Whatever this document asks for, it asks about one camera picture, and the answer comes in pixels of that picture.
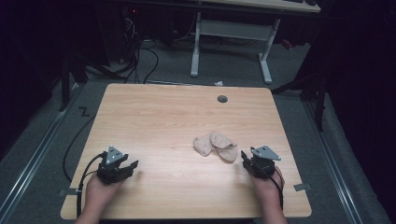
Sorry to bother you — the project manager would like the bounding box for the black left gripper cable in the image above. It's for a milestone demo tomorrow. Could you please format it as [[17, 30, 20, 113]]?
[[76, 152, 106, 219]]

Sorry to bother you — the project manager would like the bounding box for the person's left hand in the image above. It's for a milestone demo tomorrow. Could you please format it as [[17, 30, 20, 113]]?
[[84, 173, 126, 207]]

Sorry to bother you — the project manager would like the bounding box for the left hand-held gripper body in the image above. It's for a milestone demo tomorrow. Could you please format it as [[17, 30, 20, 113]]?
[[96, 145, 130, 185]]

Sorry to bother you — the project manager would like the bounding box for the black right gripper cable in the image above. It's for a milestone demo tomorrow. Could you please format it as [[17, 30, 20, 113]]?
[[268, 167, 286, 211]]

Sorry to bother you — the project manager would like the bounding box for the metal floor rail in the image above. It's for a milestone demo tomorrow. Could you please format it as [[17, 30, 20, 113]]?
[[302, 100, 364, 224], [0, 82, 82, 220]]

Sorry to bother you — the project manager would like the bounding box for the person's right hand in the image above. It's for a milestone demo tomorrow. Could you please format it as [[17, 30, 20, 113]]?
[[249, 165, 286, 202]]

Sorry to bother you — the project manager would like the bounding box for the black metal stand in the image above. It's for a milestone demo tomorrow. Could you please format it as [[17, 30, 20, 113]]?
[[270, 69, 330, 133], [57, 55, 90, 113]]

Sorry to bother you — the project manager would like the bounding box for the white metal frame desk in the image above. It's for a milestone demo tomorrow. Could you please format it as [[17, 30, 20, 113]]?
[[190, 0, 322, 86]]

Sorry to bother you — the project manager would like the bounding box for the beige low-cut sock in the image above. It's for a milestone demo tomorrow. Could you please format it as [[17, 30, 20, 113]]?
[[192, 133, 215, 158], [209, 131, 239, 163]]

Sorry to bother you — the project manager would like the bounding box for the black floor cable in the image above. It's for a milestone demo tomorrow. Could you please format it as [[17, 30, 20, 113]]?
[[63, 114, 97, 183]]

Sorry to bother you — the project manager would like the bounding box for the bundle of black cables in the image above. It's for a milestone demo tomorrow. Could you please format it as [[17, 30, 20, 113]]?
[[102, 13, 161, 85]]

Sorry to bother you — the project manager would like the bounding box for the dark computer tower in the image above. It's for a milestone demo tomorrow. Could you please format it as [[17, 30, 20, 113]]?
[[94, 5, 142, 64]]

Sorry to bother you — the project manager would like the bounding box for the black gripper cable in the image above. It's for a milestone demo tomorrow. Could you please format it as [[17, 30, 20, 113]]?
[[76, 152, 106, 219], [268, 167, 286, 211]]

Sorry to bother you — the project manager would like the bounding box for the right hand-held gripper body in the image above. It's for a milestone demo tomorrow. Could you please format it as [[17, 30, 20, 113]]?
[[248, 145, 282, 180]]

